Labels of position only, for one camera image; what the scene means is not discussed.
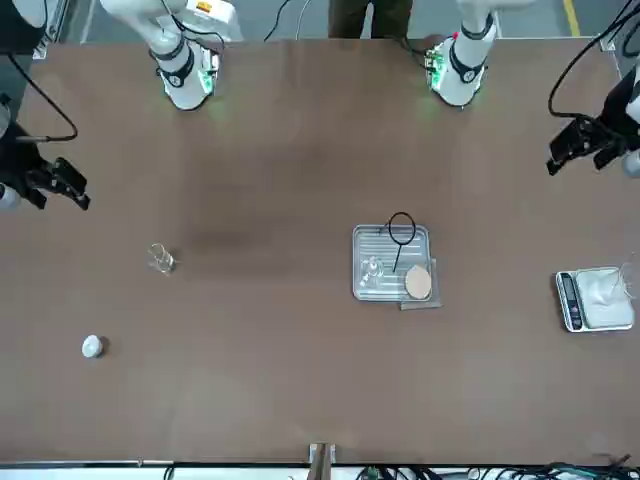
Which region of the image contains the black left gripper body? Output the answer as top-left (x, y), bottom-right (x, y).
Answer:
top-left (569, 114), bottom-right (629, 152)

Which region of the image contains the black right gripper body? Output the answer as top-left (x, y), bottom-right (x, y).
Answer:
top-left (0, 122), bottom-right (49, 194)

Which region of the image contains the small glass beaker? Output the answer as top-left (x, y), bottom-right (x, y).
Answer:
top-left (148, 242), bottom-right (177, 275)

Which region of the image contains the black wire tripod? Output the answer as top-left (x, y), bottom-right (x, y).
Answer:
top-left (375, 211), bottom-right (418, 275)

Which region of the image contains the large clear glass beaker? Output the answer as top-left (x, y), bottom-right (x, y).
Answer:
top-left (602, 252), bottom-right (640, 314)

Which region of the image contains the silver digital kitchen scale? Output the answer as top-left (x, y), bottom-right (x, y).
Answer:
top-left (555, 266), bottom-right (636, 334)

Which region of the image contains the ribbed metal tray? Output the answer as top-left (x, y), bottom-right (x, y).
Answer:
top-left (352, 223), bottom-right (431, 303)

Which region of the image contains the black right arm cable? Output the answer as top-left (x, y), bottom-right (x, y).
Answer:
top-left (4, 52), bottom-right (80, 144)

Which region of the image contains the aluminium frame post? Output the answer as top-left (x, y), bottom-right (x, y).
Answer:
top-left (308, 442), bottom-right (337, 480)

